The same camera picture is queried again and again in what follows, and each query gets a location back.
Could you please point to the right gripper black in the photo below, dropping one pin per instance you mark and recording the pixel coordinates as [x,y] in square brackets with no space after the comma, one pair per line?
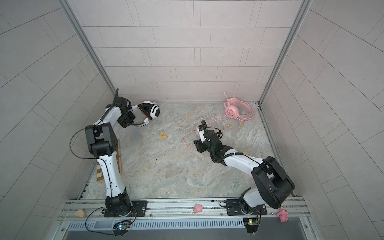
[199,145]

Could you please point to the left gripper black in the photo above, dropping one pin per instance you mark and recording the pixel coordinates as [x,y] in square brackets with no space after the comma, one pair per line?
[127,124]

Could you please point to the black white headphones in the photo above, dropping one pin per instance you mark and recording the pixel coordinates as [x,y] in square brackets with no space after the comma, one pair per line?
[150,109]

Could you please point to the pink headphones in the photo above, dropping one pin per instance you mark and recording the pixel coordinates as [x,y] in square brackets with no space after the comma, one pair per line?
[232,106]

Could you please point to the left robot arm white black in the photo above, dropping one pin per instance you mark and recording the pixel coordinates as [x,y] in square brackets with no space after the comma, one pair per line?
[103,145]

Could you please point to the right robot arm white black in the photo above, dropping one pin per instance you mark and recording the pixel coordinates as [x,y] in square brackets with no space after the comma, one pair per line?
[273,185]

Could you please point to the small wooden block centre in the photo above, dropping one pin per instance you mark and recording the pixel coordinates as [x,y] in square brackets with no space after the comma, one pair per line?
[163,135]

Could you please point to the pink pig toy centre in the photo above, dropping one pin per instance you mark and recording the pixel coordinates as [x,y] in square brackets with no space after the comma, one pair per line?
[198,208]

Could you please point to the pink pig toy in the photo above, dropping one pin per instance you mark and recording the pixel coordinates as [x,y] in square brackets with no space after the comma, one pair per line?
[198,208]
[283,215]

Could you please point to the wooden chessboard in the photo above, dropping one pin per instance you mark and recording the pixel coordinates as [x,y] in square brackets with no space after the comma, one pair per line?
[99,174]

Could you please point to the right circuit board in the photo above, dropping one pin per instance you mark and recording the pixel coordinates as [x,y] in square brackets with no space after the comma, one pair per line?
[251,225]

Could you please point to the circuit board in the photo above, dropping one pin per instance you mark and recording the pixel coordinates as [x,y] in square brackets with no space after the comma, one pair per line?
[251,225]
[122,226]

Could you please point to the pink pig toy right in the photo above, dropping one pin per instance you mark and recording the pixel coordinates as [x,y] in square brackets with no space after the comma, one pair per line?
[283,215]

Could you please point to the left circuit board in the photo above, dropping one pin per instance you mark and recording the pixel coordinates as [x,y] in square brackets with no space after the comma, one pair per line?
[122,226]

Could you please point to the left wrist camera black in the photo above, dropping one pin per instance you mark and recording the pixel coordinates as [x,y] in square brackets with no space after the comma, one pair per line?
[122,103]

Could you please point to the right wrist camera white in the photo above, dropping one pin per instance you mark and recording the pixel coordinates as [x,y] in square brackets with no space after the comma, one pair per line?
[201,133]

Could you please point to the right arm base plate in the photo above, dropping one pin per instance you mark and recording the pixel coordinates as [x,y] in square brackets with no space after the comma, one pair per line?
[235,207]

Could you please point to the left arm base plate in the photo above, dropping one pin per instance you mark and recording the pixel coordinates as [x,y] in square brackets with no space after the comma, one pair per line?
[138,209]

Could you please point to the beige wooden piece on rail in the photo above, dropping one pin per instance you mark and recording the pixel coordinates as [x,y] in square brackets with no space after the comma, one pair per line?
[80,214]

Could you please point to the aluminium rail frame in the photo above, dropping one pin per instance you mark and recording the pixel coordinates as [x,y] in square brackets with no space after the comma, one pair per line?
[156,209]

